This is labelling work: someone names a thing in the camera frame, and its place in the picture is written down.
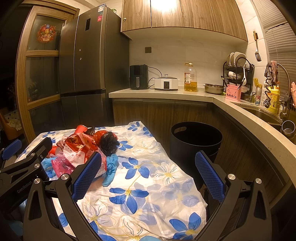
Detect wooden lower cabinets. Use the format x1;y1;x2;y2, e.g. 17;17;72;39
112;98;292;202

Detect pink purple plastic bag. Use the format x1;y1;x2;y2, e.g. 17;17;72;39
51;155;75;178

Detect small black plastic bag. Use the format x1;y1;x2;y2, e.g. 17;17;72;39
84;126;95;137

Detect cooking oil bottle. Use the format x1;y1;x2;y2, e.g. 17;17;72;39
184;62;198;92

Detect window blinds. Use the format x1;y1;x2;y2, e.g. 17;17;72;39
250;0;296;98

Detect black air fryer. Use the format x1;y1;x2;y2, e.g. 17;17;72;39
129;65;148;90

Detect pink utensil holder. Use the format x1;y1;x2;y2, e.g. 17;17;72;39
226;85;241;101

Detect wooden upper cabinet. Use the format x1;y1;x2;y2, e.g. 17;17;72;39
121;1;247;41

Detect black dish rack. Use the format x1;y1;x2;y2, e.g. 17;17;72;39
223;52;255;99

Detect red white printed plastic bag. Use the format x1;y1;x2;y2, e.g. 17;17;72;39
57;133;107;176

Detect blue disposable glove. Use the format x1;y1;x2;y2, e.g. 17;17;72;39
102;154;118;187

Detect wall power outlet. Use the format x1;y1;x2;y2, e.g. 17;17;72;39
145;47;152;53

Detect black trash bin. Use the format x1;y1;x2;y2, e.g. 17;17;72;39
169;121;223;178

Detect stainless steel sink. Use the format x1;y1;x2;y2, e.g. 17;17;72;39
234;103;282;126

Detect orange chair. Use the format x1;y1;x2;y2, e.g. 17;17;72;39
1;108;23;141

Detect dark steel refrigerator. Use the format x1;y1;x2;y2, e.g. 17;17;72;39
59;4;130;128

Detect wooden glass sliding door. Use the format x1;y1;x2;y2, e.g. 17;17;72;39
16;1;79;143

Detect hanging spatula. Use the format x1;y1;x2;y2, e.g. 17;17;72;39
253;31;262;62

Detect stainless steel bowl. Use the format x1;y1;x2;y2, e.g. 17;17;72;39
204;83;224;95

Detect steel cup by sink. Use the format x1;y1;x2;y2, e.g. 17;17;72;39
280;120;295;139

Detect red paper cup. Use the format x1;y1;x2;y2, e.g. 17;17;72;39
49;146;61;156
74;125;88;134

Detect white rice cooker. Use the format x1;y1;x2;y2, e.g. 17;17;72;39
154;74;179;91

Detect pink cloth on faucet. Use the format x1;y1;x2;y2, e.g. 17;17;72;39
290;82;296;105

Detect kitchen faucet with coil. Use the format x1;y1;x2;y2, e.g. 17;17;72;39
263;60;291;122

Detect blue floral tablecloth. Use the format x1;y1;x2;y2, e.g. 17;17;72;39
14;120;208;241

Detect yellow detergent bottle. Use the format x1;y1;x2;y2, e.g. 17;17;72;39
267;87;280;114

